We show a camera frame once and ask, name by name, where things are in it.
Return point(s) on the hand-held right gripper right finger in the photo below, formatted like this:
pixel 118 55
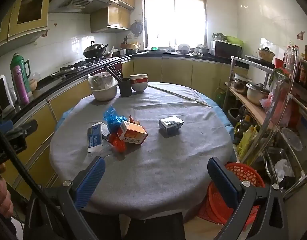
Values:
pixel 221 181

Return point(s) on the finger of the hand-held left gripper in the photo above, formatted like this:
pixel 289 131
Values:
pixel 24 129
pixel 5 125

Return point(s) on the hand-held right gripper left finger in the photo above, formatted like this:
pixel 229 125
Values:
pixel 91 180

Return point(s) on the red plastic mesh basket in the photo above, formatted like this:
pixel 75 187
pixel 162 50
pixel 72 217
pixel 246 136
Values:
pixel 246 173

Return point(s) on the white blue cardboard box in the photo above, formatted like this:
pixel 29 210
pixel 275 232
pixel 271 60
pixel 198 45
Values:
pixel 95 138

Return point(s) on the orange plastic wrapper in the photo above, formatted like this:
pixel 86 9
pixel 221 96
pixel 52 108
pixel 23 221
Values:
pixel 117 142

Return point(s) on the orange cardboard box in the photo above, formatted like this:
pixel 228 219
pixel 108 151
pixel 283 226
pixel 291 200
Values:
pixel 132 132

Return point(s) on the blue plastic bag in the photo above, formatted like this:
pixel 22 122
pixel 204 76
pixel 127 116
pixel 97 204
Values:
pixel 113 118

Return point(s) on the small grey-white box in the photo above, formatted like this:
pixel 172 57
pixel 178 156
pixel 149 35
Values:
pixel 171 125

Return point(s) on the person's left hand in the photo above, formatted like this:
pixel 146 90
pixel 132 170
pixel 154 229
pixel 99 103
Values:
pixel 3 200

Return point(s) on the white standing device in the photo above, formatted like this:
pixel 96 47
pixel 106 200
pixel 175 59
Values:
pixel 4 97

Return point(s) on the pink thermos bottle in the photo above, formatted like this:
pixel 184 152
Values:
pixel 20 85

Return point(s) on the yellow plastic bag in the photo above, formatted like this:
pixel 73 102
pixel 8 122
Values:
pixel 247 141

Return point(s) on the cooking oil bottle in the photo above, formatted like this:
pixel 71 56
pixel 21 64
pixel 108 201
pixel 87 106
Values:
pixel 242 127

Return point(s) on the white plastic bag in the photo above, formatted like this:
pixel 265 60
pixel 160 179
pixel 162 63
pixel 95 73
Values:
pixel 283 170

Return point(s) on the green thermos flask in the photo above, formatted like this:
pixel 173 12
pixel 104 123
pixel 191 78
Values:
pixel 19 62

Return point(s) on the grey tablecloth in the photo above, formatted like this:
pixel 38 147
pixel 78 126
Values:
pixel 153 160

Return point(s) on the blue table cover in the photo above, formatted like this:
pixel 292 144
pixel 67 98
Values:
pixel 219 110

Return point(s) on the gas stove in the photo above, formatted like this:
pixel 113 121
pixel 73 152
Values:
pixel 78 66

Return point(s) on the metal shelf rack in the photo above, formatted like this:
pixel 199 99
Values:
pixel 278 120

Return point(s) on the beige metal basin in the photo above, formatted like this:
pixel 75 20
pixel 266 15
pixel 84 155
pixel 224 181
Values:
pixel 104 94

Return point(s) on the plastic covered bowl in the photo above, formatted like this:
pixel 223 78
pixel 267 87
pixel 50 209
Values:
pixel 101 80

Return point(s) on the large steel pot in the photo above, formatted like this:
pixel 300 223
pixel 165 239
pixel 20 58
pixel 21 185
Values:
pixel 256 94

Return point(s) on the red plastic bag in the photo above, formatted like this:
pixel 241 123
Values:
pixel 268 100

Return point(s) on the long wooden stick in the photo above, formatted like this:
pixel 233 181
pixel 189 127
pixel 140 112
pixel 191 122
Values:
pixel 179 95

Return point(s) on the black chopstick holder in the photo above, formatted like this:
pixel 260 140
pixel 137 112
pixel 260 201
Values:
pixel 125 88

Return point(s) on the black wok with lid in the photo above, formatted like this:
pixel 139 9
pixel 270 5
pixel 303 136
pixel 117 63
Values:
pixel 94 50

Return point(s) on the stacked white red bowls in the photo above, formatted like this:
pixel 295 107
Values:
pixel 139 83

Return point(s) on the yellow upper cabinets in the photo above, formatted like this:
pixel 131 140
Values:
pixel 28 17

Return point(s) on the yellow cabinets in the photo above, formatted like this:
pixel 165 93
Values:
pixel 28 17
pixel 178 71

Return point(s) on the yellow lower cabinets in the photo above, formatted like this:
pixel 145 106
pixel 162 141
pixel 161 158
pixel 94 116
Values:
pixel 178 71

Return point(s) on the black microwave oven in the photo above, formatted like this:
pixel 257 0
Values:
pixel 227 49

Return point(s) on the brown pot with lid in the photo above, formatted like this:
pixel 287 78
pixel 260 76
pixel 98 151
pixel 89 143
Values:
pixel 266 54

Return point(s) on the small blue fan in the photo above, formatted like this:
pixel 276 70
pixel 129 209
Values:
pixel 136 28

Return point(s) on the kitchen window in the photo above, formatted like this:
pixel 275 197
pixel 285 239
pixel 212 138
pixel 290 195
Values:
pixel 174 15

